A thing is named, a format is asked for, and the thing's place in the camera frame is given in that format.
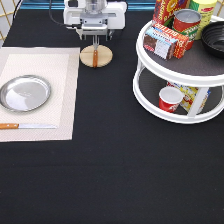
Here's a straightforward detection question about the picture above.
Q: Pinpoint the red soup can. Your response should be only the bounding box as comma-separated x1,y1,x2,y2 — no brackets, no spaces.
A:
172,9,201,50

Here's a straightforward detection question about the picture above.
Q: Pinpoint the beige woven placemat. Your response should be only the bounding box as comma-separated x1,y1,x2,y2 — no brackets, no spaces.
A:
0,47,79,142

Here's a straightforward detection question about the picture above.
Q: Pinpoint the wooden handled fork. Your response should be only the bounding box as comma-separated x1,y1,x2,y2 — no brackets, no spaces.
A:
93,43,99,68

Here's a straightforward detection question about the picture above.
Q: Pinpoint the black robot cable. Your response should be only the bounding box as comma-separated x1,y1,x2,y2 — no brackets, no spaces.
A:
48,0,68,28

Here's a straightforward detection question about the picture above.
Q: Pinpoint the black bowl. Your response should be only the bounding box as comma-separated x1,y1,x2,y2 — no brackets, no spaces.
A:
201,21,224,59

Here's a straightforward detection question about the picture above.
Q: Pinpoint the wooden handled knife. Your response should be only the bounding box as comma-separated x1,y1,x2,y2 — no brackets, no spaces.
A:
0,123,57,129

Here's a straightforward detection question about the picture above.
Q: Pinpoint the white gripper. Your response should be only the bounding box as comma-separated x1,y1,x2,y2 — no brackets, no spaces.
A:
63,0,127,46

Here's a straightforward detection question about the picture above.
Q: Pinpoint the round wooden coaster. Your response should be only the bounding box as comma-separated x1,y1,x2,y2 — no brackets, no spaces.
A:
80,45,113,67

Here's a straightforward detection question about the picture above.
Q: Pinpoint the white two-tier turntable rack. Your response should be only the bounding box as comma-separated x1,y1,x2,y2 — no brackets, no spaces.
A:
133,21,224,124

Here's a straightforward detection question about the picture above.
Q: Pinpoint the round silver metal plate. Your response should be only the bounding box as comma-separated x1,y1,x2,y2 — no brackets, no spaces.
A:
0,75,51,112

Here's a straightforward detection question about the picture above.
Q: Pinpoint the red orange food box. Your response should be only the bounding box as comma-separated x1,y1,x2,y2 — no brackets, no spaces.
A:
153,0,188,26

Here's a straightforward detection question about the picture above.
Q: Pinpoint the red cup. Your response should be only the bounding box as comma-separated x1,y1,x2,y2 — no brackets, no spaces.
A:
159,86,184,113

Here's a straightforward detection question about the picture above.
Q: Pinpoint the yellow white food box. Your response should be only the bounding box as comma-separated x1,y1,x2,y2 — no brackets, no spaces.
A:
167,81,211,114

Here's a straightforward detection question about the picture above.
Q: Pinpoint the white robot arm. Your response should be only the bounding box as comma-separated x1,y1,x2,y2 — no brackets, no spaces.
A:
63,0,127,46

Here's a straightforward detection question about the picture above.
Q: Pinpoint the yellow green canister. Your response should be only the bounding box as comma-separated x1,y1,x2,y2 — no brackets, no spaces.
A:
189,0,217,40

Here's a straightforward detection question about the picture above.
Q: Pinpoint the red chocolate pudding box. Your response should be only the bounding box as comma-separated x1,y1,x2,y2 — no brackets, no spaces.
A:
143,23,188,60

